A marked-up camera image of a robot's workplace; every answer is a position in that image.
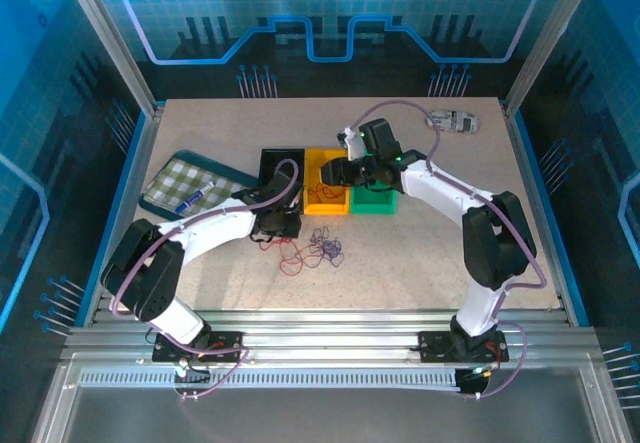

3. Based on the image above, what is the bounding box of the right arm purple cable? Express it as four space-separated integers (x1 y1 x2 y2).
349 99 549 402

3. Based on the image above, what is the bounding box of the green white checkered cloth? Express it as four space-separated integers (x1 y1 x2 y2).
142 157 246 217

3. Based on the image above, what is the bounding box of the black plastic bin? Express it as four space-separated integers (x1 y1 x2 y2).
258 148 307 205

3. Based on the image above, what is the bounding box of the green plastic bin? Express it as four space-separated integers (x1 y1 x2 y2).
348 182 400 216

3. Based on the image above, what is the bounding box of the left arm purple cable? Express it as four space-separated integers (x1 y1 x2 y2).
109 158 301 402

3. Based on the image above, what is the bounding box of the aluminium frame post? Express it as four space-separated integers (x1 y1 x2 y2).
502 0 592 114
55 0 166 114

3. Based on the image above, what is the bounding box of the yellow plastic bin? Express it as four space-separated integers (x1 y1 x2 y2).
302 147 351 217

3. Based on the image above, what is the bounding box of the slotted grey cable duct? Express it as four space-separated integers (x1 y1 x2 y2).
77 368 464 389

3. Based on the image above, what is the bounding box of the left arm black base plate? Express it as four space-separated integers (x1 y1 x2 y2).
151 330 245 364

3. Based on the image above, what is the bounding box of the blue white marker pen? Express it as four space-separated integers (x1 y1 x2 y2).
174 181 217 213

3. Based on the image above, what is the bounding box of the thin red cable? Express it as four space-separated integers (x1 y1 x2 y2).
257 181 347 277

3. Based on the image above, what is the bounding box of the aluminium mounting rail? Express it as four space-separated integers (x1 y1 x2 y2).
59 309 601 365

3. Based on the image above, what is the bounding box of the dark teal tray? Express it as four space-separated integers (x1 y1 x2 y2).
138 149 261 222

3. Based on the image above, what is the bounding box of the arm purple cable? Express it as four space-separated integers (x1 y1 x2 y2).
349 99 549 402
109 158 301 402

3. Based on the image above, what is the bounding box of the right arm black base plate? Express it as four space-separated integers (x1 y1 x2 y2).
417 330 510 364

